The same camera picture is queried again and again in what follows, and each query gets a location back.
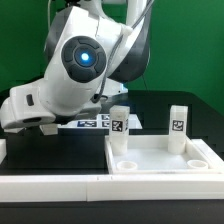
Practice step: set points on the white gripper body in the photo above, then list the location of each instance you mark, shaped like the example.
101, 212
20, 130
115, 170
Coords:
13, 118

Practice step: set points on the white square table top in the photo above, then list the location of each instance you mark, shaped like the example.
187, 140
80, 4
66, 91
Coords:
148, 154

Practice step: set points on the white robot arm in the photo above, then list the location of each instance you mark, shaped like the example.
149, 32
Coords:
89, 41

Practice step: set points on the white plate with fiducial tags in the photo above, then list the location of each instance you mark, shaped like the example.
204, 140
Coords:
101, 121

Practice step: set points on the white front fence bar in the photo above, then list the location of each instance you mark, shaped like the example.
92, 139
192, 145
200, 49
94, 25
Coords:
71, 188

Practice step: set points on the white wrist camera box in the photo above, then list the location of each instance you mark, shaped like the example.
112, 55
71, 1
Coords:
25, 94

